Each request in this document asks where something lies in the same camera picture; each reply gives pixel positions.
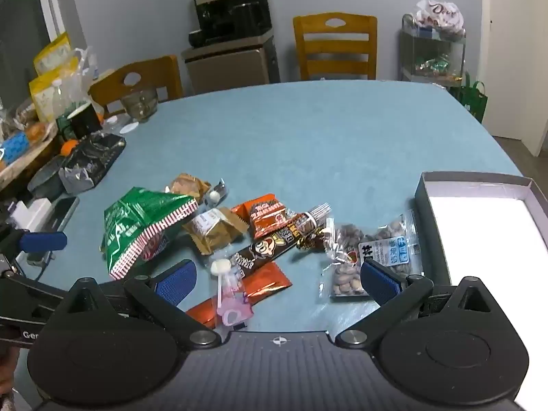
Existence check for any white charger box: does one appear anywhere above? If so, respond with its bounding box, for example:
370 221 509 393
9 197 54 228

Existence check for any clear plastic bag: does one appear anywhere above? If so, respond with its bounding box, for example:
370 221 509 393
53 47 99 108

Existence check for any orange snack packet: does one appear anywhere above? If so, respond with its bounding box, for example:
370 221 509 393
231 192 300 240

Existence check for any beige cabinet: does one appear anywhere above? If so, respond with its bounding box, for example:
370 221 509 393
180 34 281 95

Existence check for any yellow paper bag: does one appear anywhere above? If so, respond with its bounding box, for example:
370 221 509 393
29 66 82 123
33 32 71 73

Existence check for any black mug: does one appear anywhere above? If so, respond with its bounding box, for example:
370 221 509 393
58 103 103 140

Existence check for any gold candy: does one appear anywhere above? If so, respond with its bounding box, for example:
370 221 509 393
295 227 335 253

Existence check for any black tea bar machine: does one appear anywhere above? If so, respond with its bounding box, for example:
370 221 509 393
188 0 275 48

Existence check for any dark smartphone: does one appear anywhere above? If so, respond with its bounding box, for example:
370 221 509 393
28 196 80 262

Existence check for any brown pastry packet white label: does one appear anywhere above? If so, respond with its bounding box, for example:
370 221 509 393
182 208 250 255

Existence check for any glass shelf cart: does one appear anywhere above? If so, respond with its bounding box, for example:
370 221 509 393
400 14 467 88

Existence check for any small silver candy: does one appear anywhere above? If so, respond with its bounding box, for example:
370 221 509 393
203 178 229 206

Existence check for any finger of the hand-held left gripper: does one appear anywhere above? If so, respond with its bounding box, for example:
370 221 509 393
0 276 71 315
0 212 68 266

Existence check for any green tote bag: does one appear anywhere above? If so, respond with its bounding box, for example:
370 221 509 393
449 71 489 123

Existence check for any small brown pastry packet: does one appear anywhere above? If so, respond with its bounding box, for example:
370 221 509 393
165 173 212 202

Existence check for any long orange foil wrapper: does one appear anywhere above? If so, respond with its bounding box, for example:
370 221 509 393
186 261 292 330

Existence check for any glass jar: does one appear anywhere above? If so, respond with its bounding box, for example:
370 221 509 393
121 87 159 123

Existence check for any pink lollipop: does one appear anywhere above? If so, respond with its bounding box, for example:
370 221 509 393
210 259 253 326

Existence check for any black silver foil bag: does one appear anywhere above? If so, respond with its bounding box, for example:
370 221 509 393
58 133 127 195

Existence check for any clear nut packet blue label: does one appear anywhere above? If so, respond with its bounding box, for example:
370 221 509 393
357 210 424 296

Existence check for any green snack bag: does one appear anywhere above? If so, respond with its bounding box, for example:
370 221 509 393
100 186 200 281

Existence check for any dark grey bowl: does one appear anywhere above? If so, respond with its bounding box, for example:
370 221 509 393
28 154 71 200

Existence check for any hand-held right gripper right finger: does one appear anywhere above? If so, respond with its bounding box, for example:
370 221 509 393
336 259 493 347

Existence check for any long dark chocolate bar packet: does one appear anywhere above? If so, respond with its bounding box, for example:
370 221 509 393
229 203 332 281

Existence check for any person's left forearm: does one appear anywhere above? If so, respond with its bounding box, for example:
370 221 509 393
0 347 18 411

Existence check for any white door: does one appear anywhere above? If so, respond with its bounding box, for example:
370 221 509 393
479 0 548 155

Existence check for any wooden chair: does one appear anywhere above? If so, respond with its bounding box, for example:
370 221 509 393
292 14 378 82
88 55 185 116

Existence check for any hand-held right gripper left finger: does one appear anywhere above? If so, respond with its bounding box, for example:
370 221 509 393
55 260 222 348

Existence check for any pile of wrapped candies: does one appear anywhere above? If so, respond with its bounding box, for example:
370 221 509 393
413 53 452 75

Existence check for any white plastic bag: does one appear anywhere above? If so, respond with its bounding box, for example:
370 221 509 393
413 0 465 41

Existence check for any grey cardboard box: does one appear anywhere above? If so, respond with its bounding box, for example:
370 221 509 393
414 171 548 411

